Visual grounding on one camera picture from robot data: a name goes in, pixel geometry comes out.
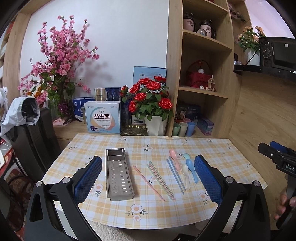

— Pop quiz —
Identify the white plastic bag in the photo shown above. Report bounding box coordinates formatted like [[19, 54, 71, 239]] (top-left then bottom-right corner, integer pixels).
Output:
[[1, 96, 40, 137]]

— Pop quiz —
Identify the blue tissue box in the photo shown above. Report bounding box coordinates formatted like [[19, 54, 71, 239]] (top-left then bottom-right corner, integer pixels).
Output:
[[72, 97, 95, 121]]

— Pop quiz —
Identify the blue chopstick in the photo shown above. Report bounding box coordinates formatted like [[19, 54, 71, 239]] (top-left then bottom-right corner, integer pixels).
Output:
[[169, 156, 186, 193], [166, 159, 184, 195]]

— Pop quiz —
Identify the small glass bottle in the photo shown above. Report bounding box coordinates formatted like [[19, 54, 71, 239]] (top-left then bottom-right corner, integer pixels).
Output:
[[207, 75, 215, 92]]

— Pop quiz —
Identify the red gift basket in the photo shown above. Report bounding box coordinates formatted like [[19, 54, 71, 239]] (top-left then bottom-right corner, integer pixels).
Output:
[[185, 59, 212, 89]]

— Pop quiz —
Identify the peach rose bouquet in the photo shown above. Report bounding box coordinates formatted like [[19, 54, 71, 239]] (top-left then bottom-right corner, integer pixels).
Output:
[[237, 26, 265, 66]]

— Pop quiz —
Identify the green cup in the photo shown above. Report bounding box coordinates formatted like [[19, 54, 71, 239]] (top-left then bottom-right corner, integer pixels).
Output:
[[172, 122, 181, 136]]

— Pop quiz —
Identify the white flower pot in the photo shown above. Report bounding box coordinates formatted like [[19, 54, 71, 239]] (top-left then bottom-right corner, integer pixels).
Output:
[[144, 116, 168, 136]]

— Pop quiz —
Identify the blue spoon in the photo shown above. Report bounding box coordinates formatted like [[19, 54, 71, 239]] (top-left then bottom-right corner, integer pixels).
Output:
[[186, 159, 199, 184]]

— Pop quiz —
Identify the beige cup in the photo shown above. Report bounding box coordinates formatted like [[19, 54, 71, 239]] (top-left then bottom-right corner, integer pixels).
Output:
[[179, 122, 188, 137]]

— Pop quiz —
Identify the green chopstick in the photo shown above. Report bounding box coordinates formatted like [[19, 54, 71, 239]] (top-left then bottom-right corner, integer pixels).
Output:
[[148, 160, 175, 198], [147, 164, 175, 201]]

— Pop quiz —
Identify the steel utensil tray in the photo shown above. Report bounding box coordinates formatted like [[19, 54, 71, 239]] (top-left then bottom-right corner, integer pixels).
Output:
[[105, 148, 134, 201]]

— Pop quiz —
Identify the black chair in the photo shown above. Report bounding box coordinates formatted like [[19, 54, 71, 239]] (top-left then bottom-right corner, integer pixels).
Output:
[[6, 108, 62, 182]]

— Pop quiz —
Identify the wooden shelf unit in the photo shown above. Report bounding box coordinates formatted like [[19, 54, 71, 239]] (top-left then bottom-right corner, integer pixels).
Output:
[[166, 1, 251, 138]]

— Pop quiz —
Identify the white label box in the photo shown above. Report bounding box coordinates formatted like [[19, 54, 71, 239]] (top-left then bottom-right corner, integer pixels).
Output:
[[131, 114, 145, 125]]

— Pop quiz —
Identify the pink chopstick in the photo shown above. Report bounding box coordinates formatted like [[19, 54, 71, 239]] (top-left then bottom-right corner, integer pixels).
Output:
[[132, 165, 165, 201], [149, 162, 176, 200]]

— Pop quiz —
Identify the purple small box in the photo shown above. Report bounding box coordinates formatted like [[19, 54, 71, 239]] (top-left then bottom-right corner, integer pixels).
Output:
[[197, 118, 214, 136]]

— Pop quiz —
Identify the pink cherry blossom plant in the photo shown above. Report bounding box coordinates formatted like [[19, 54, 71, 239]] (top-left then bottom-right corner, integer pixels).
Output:
[[18, 15, 99, 119]]

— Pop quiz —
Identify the dark snack package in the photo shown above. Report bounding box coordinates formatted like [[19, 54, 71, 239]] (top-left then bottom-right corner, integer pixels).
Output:
[[176, 101, 201, 121]]

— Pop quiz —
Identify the beige spoon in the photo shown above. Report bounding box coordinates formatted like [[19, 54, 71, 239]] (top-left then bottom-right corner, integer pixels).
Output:
[[181, 164, 190, 190]]

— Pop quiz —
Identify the black appliance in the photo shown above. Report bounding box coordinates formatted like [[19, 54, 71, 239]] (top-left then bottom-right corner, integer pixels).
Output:
[[234, 37, 295, 82]]

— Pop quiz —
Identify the red rose bouquet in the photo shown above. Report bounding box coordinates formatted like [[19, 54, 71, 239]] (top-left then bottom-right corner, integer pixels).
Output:
[[120, 76, 173, 121]]

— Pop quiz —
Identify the light blue flat box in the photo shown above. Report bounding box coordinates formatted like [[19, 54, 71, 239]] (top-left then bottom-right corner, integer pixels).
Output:
[[133, 66, 167, 84]]

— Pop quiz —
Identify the blue cup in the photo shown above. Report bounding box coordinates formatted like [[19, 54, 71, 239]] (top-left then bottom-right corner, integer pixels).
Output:
[[186, 121, 196, 137]]

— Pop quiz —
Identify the yellow plaid tablecloth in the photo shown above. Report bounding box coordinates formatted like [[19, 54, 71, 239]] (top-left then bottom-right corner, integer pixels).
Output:
[[43, 133, 267, 230]]

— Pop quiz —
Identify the teal spoon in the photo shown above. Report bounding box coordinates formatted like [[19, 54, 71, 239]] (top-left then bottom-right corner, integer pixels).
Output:
[[183, 153, 191, 160]]

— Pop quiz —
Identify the probiotic box light blue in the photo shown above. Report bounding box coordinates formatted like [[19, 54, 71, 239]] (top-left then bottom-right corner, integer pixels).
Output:
[[84, 101, 121, 134]]

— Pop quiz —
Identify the pink spoon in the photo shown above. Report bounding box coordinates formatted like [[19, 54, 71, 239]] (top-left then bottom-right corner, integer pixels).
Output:
[[169, 149, 181, 171]]

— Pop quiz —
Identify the right hand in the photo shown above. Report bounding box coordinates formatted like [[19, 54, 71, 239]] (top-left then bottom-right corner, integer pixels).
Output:
[[274, 191, 295, 220]]

